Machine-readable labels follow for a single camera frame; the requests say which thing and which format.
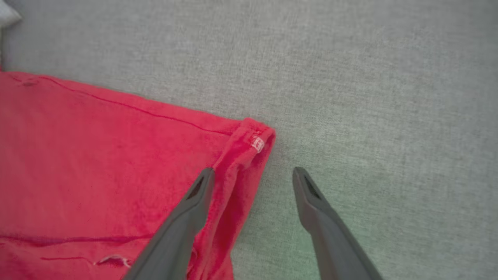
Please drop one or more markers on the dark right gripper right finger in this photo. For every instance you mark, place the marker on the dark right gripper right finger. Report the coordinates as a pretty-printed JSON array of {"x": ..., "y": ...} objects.
[{"x": 330, "y": 241}]

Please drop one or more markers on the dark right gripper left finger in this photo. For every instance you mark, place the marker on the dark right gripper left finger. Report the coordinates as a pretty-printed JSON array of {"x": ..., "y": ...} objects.
[{"x": 179, "y": 233}]

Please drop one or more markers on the red and white garment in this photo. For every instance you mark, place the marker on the red and white garment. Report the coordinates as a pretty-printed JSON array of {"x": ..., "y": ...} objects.
[{"x": 97, "y": 163}]

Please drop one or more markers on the grey fabric sofa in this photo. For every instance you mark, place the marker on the grey fabric sofa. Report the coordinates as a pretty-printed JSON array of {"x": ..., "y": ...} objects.
[{"x": 350, "y": 77}]

